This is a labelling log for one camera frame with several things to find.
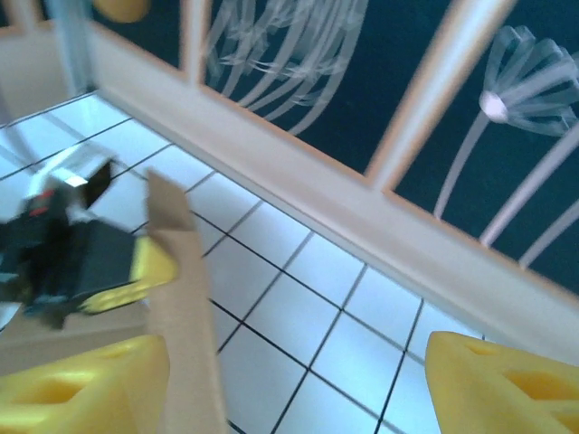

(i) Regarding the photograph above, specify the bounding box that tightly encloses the brown cardboard paper box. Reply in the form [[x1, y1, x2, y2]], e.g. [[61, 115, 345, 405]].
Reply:
[[0, 169, 227, 434]]

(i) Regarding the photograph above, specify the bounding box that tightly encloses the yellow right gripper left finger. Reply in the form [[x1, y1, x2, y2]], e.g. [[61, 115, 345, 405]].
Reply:
[[0, 335, 171, 434]]

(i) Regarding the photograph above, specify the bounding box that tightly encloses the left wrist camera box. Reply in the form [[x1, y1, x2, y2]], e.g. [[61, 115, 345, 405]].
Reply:
[[43, 151, 114, 213]]

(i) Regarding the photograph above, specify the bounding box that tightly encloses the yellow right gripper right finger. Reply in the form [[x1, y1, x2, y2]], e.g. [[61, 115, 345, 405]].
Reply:
[[427, 330, 579, 434]]

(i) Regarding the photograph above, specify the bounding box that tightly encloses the aluminium corner post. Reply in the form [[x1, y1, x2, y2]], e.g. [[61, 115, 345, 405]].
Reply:
[[56, 0, 99, 99]]

